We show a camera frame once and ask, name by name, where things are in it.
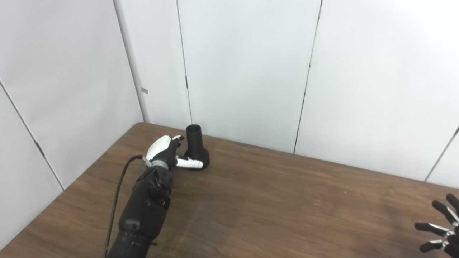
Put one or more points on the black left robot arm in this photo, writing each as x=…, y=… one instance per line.
x=147, y=208

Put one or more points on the black funnel-shaped nozzle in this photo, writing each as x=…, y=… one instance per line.
x=196, y=147

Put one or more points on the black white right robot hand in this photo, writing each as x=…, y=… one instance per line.
x=452, y=242

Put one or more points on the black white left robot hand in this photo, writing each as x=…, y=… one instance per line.
x=161, y=152

